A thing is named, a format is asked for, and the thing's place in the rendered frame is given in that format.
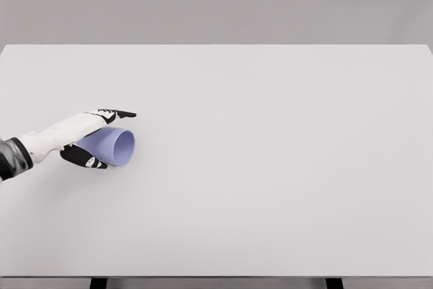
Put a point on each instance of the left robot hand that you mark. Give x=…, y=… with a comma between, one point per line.
x=78, y=126

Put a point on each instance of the lavender plastic cup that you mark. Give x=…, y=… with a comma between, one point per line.
x=115, y=147

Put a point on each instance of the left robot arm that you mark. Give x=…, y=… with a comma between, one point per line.
x=32, y=145

